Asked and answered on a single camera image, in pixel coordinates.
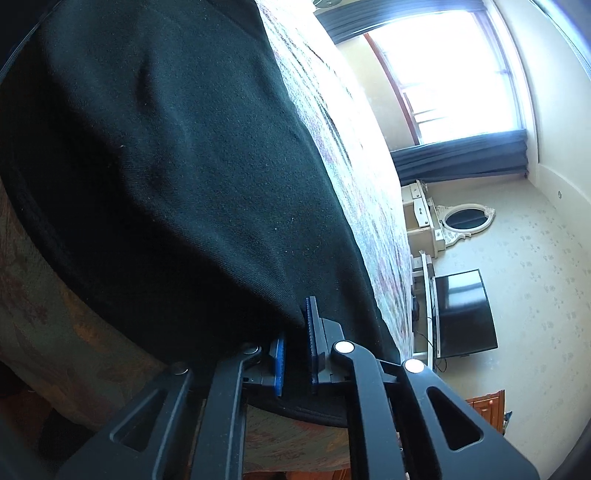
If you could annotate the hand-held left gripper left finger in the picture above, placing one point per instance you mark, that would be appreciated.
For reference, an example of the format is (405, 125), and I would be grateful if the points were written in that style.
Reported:
(278, 367)

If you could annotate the black pants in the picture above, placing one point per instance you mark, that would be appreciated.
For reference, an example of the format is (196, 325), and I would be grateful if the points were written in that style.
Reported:
(161, 161)

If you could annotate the bright window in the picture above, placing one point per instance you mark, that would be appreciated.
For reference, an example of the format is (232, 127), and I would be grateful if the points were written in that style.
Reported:
(438, 69)

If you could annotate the floral blanket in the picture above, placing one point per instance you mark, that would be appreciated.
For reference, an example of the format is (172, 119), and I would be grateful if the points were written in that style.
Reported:
(46, 323)

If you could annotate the oval white framed mirror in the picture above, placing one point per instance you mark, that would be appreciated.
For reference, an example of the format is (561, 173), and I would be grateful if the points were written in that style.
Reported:
(466, 220)

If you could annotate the black flat television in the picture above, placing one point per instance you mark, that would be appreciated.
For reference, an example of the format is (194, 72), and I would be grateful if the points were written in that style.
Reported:
(464, 316)

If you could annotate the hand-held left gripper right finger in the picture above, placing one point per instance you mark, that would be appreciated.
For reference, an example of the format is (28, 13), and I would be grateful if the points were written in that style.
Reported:
(314, 346)

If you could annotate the brown wooden cabinet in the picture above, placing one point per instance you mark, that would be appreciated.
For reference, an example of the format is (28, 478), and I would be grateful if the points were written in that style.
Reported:
(487, 410)

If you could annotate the white television stand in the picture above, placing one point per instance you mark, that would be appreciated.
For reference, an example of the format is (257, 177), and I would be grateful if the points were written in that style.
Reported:
(427, 277)

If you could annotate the white vanity dresser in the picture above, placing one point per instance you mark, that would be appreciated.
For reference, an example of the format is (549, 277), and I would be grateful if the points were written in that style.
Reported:
(422, 217)

